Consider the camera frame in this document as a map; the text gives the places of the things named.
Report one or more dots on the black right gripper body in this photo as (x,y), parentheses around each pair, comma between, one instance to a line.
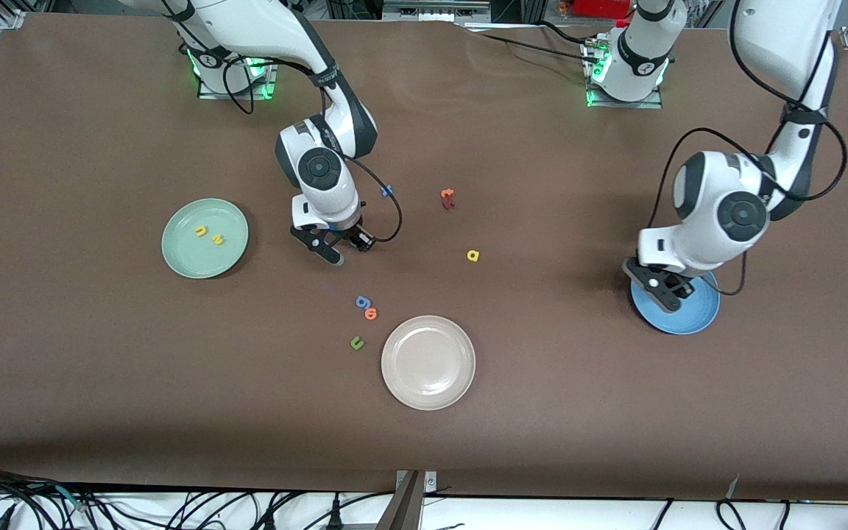
(352,234)

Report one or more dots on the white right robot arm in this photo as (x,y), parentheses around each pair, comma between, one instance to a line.
(262,29)

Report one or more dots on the blue plate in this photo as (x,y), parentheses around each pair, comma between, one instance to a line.
(689,320)

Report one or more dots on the blue foam letter g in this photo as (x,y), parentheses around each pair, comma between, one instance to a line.
(362,301)

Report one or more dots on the beige plate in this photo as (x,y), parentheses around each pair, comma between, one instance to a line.
(428,362)

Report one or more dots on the green plate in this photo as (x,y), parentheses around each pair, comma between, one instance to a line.
(205,258)

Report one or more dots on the white paper tag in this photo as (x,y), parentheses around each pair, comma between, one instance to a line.
(733,486)

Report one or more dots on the grey metal equipment box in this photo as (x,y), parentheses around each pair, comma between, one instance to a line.
(435,9)

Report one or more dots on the black power plug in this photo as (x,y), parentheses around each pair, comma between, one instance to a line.
(334,515)

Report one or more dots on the red box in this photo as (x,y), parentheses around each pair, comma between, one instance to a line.
(601,7)

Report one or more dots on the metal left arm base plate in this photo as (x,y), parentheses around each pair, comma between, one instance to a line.
(652,105)

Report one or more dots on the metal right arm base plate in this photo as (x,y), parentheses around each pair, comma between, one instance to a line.
(207,94)

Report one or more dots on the metal table bracket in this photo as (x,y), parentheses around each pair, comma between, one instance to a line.
(409,508)

